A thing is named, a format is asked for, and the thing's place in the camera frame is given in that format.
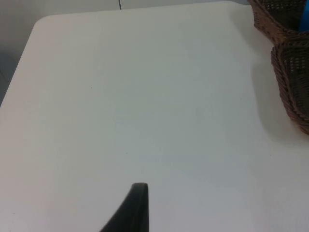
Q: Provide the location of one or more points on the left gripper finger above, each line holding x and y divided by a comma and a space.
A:
135, 212

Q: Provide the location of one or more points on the blue cube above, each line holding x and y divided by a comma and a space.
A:
304, 19

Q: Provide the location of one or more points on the dark brown wicker basket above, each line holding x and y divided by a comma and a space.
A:
289, 79
268, 26

